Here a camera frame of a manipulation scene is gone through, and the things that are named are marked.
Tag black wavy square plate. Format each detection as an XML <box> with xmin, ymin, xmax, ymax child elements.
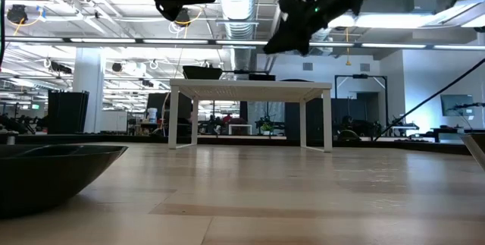
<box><xmin>459</xmin><ymin>132</ymin><xmax>485</xmax><ymax>173</ymax></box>
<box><xmin>182</xmin><ymin>65</ymin><xmax>224</xmax><ymax>80</ymax></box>

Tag wall monitor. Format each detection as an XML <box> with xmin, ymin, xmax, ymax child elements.
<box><xmin>440</xmin><ymin>93</ymin><xmax>474</xmax><ymax>117</ymax></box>

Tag black folded panels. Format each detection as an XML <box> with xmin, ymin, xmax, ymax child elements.
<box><xmin>48</xmin><ymin>90</ymin><xmax>90</xmax><ymax>135</ymax></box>

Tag black ceiling cable reel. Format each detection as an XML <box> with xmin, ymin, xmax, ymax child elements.
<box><xmin>6</xmin><ymin>4</ymin><xmax>30</xmax><ymax>25</ymax></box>
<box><xmin>174</xmin><ymin>8</ymin><xmax>192</xmax><ymax>26</ymax></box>

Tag black small square plate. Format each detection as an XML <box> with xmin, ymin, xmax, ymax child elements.
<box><xmin>248</xmin><ymin>73</ymin><xmax>277</xmax><ymax>82</ymax></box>

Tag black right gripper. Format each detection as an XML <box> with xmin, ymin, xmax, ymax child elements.
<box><xmin>264</xmin><ymin>0</ymin><xmax>361</xmax><ymax>56</ymax></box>

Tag yellow hanging cord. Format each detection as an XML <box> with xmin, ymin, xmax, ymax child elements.
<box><xmin>343</xmin><ymin>27</ymin><xmax>352</xmax><ymax>67</ymax></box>

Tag long ceiling light strip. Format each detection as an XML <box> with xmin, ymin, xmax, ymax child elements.
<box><xmin>0</xmin><ymin>36</ymin><xmax>485</xmax><ymax>51</ymax></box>

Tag small white table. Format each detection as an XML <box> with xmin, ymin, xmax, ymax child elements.
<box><xmin>228</xmin><ymin>123</ymin><xmax>253</xmax><ymax>136</ymax></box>

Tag white perforated metal shelf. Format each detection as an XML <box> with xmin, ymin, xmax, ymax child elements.
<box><xmin>168</xmin><ymin>78</ymin><xmax>333</xmax><ymax>153</ymax></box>

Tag silver ceiling duct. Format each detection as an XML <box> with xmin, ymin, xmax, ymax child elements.
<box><xmin>215</xmin><ymin>0</ymin><xmax>266</xmax><ymax>72</ymax></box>

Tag black portal frame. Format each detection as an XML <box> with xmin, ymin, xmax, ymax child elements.
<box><xmin>333</xmin><ymin>73</ymin><xmax>389</xmax><ymax>124</ymax></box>

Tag dark partition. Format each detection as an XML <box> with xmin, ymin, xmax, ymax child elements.
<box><xmin>283</xmin><ymin>96</ymin><xmax>380</xmax><ymax>140</ymax></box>

